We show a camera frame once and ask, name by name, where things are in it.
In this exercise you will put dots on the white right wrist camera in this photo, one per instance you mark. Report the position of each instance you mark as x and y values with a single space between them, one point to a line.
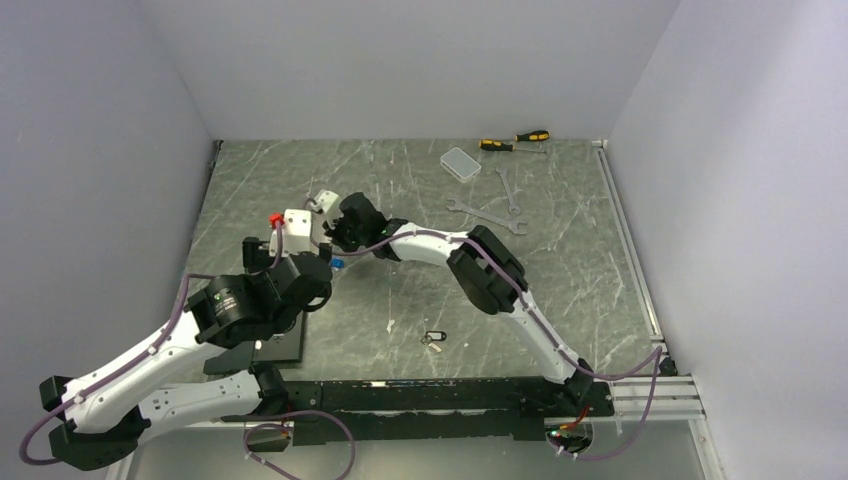
324 203

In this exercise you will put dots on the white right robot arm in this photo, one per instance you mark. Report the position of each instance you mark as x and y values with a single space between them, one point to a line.
490 276

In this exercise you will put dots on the clear plastic box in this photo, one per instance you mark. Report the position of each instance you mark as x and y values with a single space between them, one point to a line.
460 165

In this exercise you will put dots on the black tagged key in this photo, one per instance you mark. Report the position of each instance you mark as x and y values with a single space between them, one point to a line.
433 338

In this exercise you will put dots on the yellow black screwdriver lower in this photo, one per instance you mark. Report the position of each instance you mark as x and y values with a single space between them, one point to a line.
499 146

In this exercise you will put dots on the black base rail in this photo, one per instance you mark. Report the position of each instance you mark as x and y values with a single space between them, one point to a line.
516 407

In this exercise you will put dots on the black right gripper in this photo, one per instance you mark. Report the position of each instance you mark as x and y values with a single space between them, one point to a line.
334 230

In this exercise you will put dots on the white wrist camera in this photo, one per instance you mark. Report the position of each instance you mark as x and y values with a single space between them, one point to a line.
324 203
291 232

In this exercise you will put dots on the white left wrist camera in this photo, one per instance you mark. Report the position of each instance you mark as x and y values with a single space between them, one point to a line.
291 232

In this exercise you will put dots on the large silver wrench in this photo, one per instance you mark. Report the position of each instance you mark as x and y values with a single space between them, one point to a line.
515 226

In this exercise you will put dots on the black flat box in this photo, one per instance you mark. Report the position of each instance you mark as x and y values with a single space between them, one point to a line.
280 350

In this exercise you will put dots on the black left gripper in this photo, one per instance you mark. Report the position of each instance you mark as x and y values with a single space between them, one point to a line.
256 254

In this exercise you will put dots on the small silver wrench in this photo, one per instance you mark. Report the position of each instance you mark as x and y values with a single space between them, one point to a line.
513 206

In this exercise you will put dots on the yellow black screwdriver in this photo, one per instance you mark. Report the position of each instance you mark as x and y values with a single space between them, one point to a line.
536 136
499 146

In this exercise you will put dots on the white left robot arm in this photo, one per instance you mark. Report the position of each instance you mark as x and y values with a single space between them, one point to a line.
106 414

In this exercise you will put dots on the yellow black screwdriver upper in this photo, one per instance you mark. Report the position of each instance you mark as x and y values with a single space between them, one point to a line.
536 136

